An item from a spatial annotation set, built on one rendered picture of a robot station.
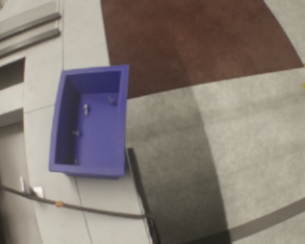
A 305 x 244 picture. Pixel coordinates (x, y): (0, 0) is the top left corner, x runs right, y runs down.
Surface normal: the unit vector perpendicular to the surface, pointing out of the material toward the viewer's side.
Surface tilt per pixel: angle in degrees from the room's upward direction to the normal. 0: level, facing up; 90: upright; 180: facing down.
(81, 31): 0
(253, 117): 0
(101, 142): 0
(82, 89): 85
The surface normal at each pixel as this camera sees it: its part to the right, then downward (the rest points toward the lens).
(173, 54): -0.04, -0.47
